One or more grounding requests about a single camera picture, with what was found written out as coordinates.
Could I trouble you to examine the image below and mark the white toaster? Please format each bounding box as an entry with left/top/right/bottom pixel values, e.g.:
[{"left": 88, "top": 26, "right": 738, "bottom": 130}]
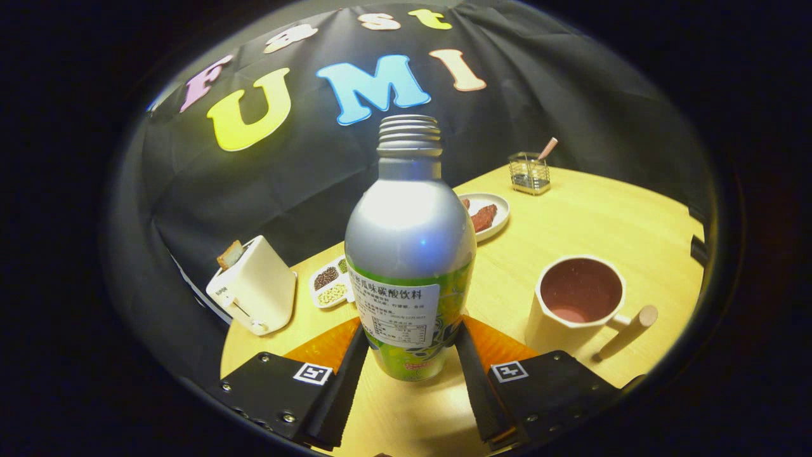
[{"left": 206, "top": 235, "right": 298, "bottom": 336}]

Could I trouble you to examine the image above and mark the cream cup with wooden handle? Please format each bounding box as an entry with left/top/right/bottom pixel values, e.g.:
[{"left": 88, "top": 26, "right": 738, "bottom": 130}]
[{"left": 525, "top": 255, "right": 658, "bottom": 362}]

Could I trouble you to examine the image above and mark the toast slice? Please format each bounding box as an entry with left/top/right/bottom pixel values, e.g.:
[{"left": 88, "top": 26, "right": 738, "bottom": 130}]
[{"left": 216, "top": 240, "right": 244, "bottom": 270}]

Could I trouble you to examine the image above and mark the wooden table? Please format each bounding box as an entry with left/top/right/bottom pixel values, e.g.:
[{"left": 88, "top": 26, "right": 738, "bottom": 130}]
[{"left": 220, "top": 165, "right": 706, "bottom": 457}]

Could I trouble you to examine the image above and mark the wire mesh holder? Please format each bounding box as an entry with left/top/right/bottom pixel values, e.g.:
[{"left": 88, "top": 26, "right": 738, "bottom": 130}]
[{"left": 508, "top": 152, "right": 551, "bottom": 195}]

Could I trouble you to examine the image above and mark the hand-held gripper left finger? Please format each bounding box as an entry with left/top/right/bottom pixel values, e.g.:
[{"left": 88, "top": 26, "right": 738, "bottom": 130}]
[{"left": 206, "top": 315, "right": 370, "bottom": 453}]

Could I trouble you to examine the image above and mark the white round plate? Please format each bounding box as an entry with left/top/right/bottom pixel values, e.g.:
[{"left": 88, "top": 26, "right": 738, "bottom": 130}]
[{"left": 458, "top": 193, "right": 511, "bottom": 243}]

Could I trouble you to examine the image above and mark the silver green juice bottle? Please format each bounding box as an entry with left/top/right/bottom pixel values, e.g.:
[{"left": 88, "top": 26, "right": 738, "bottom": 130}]
[{"left": 344, "top": 115, "right": 478, "bottom": 383}]

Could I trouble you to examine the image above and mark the white divided bean dish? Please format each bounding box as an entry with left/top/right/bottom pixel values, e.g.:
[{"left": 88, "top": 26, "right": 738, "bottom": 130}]
[{"left": 309, "top": 255, "right": 355, "bottom": 309}]

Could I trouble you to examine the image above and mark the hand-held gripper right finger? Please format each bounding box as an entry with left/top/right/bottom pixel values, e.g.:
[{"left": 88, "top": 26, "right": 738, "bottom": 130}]
[{"left": 453, "top": 315, "right": 645, "bottom": 453}]

